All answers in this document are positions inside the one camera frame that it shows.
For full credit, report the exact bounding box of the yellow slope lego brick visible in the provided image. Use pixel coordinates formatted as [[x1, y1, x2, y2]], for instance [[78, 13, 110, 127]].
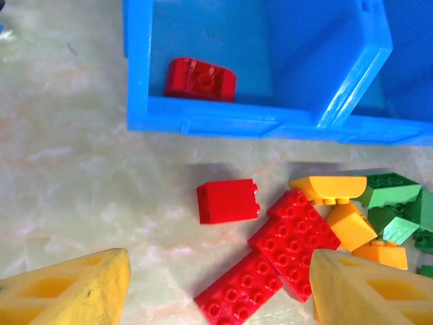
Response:
[[325, 202, 379, 251]]

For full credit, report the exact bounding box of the red long studded lego brick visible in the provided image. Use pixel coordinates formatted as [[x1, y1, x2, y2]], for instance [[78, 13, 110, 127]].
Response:
[[193, 250, 283, 325]]

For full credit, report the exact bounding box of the yellow studded lego brick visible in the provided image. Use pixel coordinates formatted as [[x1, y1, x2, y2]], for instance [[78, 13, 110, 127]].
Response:
[[351, 239, 409, 271]]

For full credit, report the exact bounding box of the red curved lego brick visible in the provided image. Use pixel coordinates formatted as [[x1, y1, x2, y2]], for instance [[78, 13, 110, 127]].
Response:
[[164, 56, 237, 104]]

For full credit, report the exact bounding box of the dark green lego brick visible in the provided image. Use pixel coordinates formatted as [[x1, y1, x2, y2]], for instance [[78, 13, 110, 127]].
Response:
[[367, 207, 396, 234]]

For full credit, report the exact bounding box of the green long lego brick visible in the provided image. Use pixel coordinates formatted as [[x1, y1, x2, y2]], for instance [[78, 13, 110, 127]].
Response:
[[358, 172, 423, 210]]

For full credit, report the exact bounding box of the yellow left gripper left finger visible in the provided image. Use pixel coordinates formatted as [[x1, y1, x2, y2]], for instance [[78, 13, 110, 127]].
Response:
[[0, 248, 132, 325]]

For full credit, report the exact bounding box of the red tall lego brick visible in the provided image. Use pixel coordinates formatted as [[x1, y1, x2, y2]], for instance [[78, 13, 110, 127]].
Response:
[[196, 178, 262, 225]]

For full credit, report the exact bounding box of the green studded lego brick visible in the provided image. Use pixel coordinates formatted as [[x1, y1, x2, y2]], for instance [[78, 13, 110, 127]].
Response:
[[404, 189, 433, 234]]

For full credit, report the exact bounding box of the red wide studded lego brick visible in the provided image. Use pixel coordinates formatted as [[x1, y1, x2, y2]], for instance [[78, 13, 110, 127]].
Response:
[[248, 188, 342, 303]]

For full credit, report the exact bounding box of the green slope lego brick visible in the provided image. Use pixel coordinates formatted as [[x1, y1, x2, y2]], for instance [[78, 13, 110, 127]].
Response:
[[382, 216, 420, 245]]

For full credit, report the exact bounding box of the blue three-compartment bin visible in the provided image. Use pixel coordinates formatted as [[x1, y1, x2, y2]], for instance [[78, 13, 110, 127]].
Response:
[[121, 0, 433, 146]]

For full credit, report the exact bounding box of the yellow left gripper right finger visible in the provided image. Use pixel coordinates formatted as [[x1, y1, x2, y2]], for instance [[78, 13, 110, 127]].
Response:
[[309, 248, 433, 325]]

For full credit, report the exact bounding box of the yellow curved lego brick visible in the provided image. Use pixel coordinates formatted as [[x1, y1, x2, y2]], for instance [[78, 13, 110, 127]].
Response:
[[289, 175, 368, 207]]

